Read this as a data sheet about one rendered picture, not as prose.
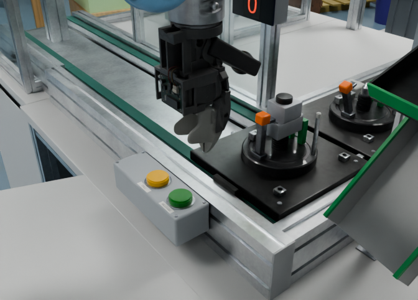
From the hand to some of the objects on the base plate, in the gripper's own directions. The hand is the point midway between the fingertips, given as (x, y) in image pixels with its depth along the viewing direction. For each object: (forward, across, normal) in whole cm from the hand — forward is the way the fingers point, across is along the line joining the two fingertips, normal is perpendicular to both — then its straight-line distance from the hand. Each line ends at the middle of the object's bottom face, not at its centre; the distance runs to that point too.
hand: (209, 142), depth 73 cm
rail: (+20, -27, +1) cm, 33 cm away
